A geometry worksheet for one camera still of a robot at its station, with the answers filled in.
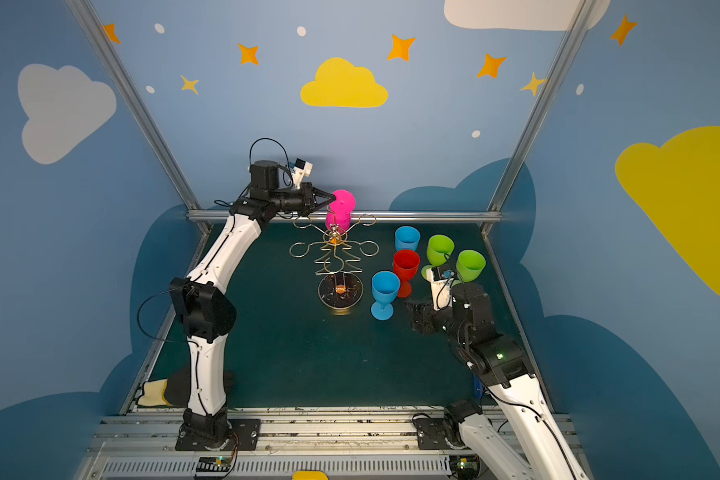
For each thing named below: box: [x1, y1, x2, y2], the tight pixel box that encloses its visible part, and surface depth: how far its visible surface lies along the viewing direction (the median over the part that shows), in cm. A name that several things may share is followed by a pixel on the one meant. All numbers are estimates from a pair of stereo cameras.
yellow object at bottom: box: [291, 471, 330, 480], surface depth 70 cm
